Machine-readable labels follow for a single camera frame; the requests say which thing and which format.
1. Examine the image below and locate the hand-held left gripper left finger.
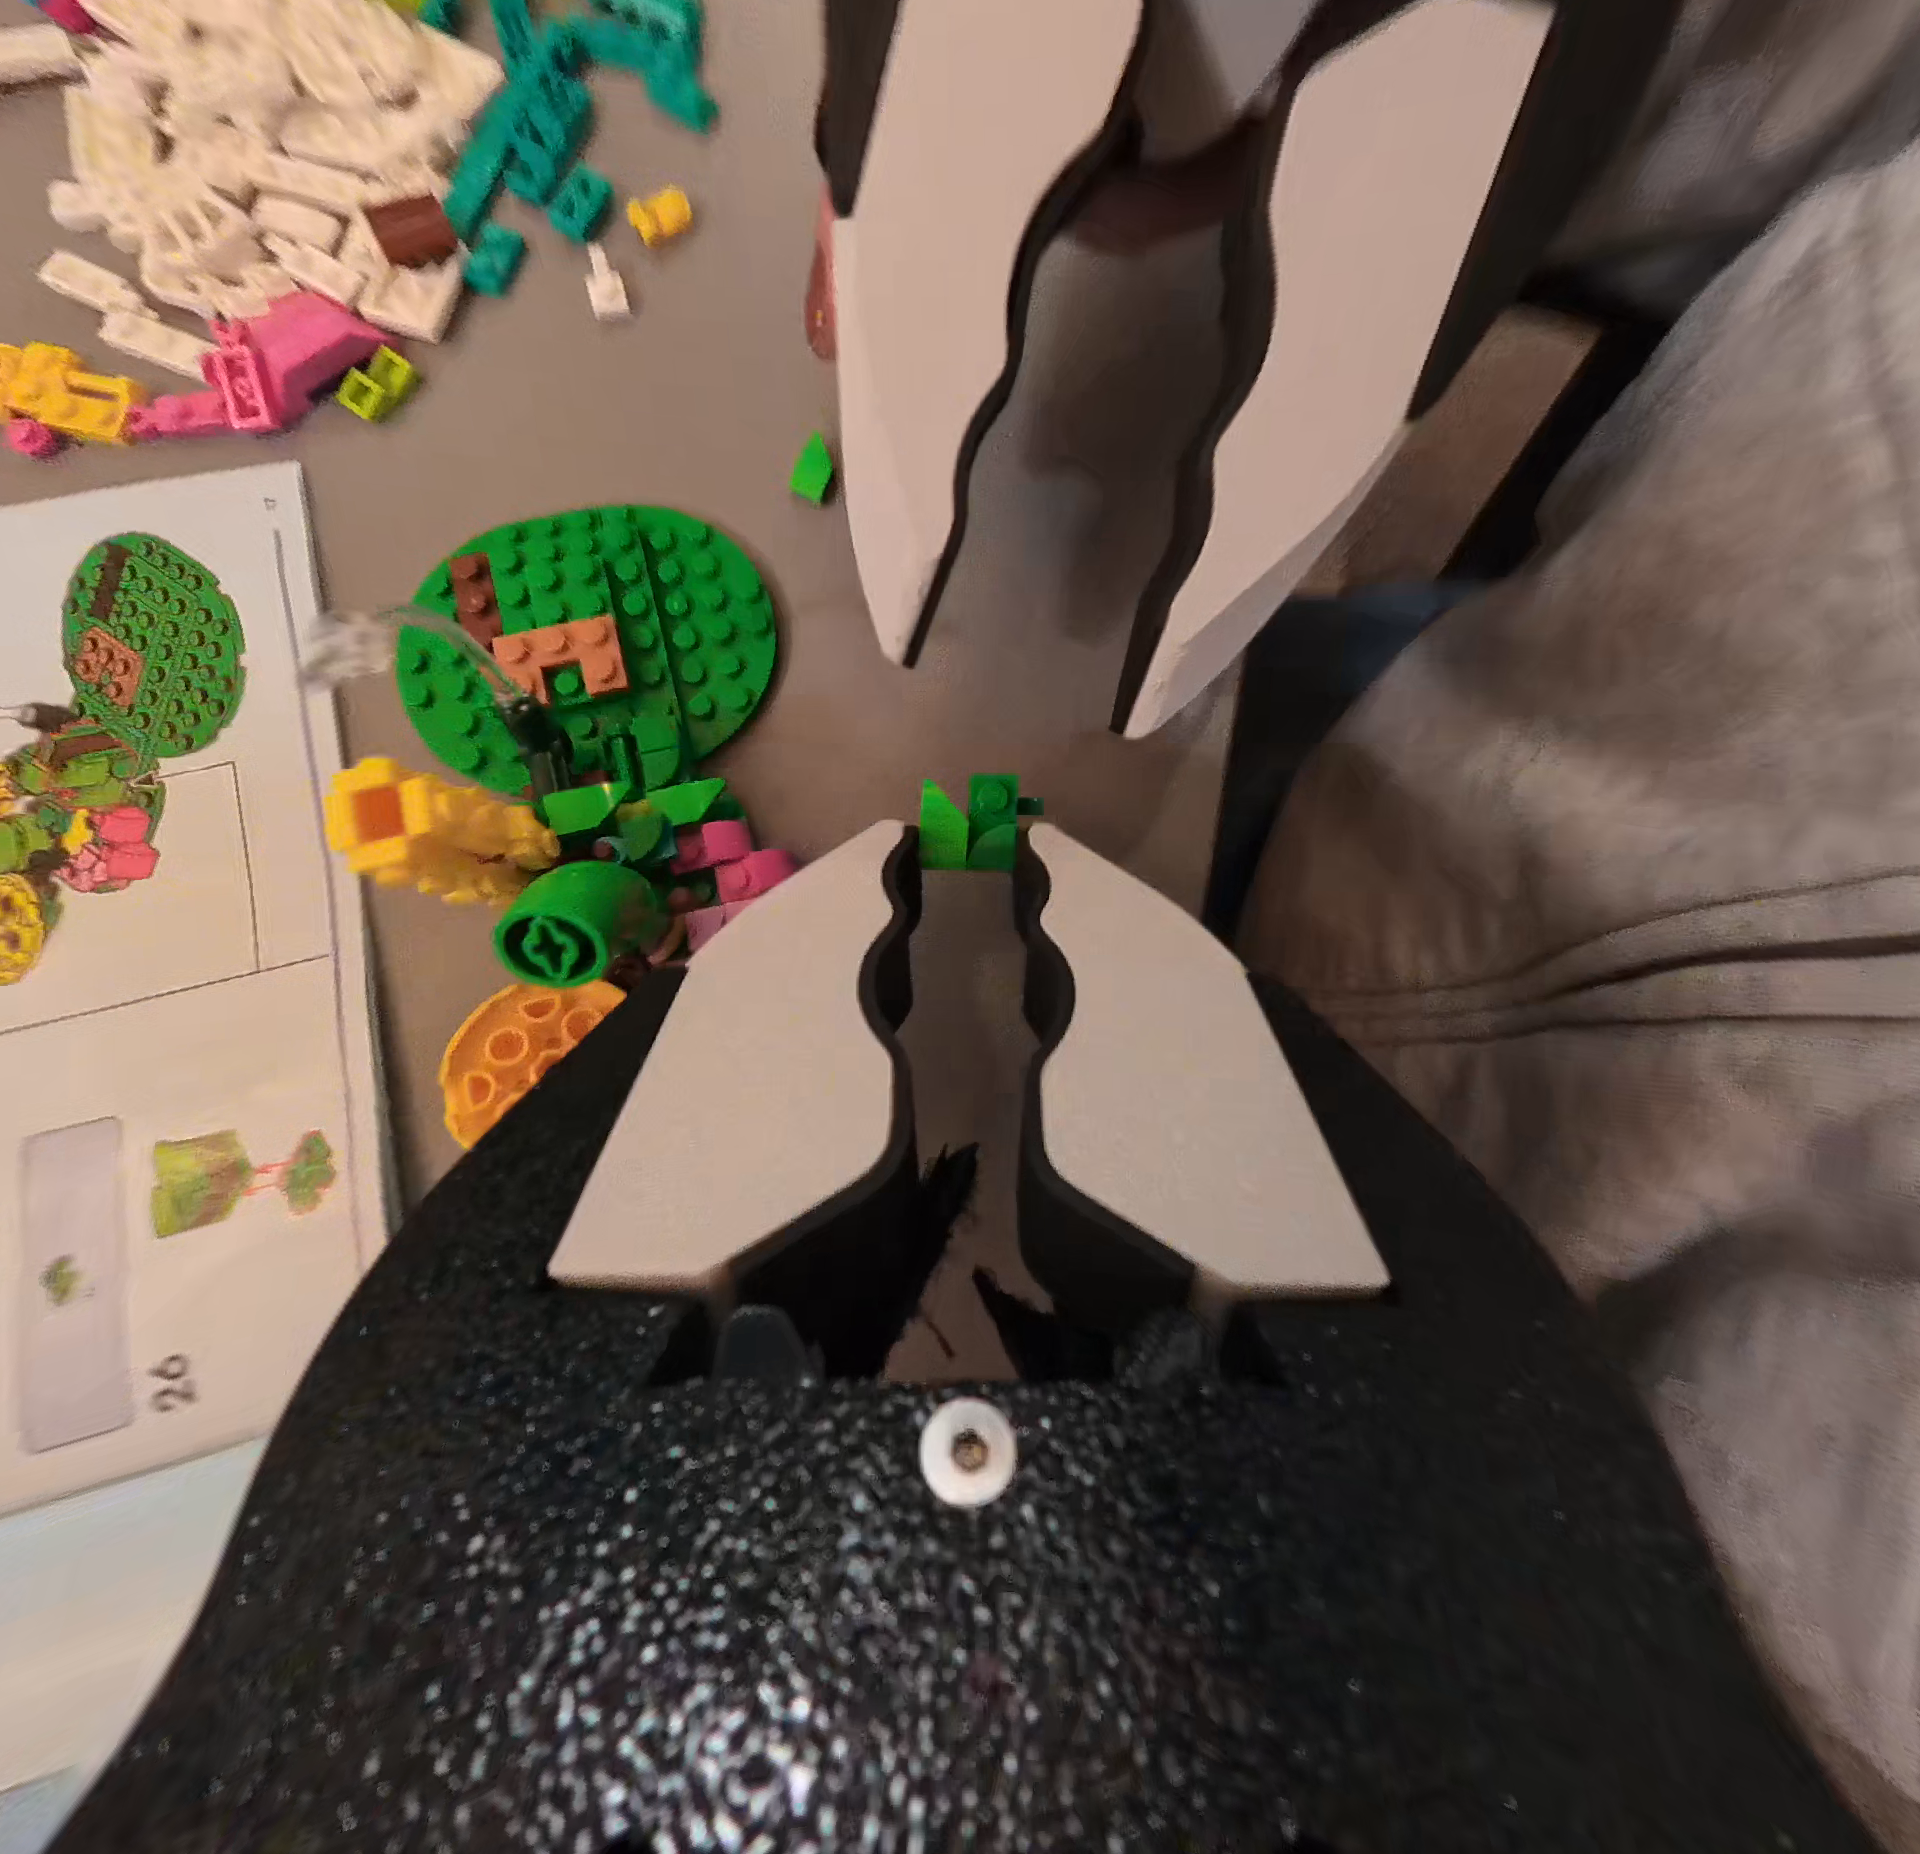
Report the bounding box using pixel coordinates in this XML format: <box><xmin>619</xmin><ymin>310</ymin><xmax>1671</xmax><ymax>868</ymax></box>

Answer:
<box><xmin>548</xmin><ymin>819</ymin><xmax>919</xmax><ymax>1296</ymax></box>

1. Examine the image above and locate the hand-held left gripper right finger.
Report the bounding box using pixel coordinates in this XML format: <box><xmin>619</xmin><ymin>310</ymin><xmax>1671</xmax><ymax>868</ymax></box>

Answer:
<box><xmin>1019</xmin><ymin>819</ymin><xmax>1390</xmax><ymax>1301</ymax></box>

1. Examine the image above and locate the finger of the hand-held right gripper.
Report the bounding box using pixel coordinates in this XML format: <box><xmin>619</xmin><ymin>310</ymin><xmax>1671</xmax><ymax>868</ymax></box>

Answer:
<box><xmin>817</xmin><ymin>0</ymin><xmax>1151</xmax><ymax>672</ymax></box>
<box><xmin>1114</xmin><ymin>0</ymin><xmax>1565</xmax><ymax>741</ymax></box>

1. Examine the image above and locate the small green toy brick piece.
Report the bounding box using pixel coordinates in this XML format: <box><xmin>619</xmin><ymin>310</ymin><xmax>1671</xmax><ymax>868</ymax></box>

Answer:
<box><xmin>917</xmin><ymin>773</ymin><xmax>1048</xmax><ymax>876</ymax></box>

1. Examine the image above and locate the green flower toy brick model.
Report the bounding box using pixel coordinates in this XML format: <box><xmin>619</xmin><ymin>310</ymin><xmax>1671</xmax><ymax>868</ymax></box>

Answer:
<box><xmin>295</xmin><ymin>502</ymin><xmax>801</xmax><ymax>1155</ymax></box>

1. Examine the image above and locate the instruction booklet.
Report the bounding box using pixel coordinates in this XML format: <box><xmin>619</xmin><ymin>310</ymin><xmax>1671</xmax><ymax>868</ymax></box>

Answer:
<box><xmin>0</xmin><ymin>461</ymin><xmax>402</xmax><ymax>1520</ymax></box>

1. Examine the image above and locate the person's grey clothing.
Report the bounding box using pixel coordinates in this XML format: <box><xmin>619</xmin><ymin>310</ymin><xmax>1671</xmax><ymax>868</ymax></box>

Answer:
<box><xmin>1238</xmin><ymin>0</ymin><xmax>1920</xmax><ymax>1854</ymax></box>

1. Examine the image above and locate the heap of mixed toy bricks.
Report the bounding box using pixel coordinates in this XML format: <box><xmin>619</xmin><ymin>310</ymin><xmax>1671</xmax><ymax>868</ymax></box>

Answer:
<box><xmin>0</xmin><ymin>0</ymin><xmax>721</xmax><ymax>461</ymax></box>

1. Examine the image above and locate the pale blue sheet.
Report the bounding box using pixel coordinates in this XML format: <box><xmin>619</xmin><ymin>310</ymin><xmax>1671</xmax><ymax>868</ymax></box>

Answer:
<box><xmin>0</xmin><ymin>1435</ymin><xmax>292</xmax><ymax>1805</ymax></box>

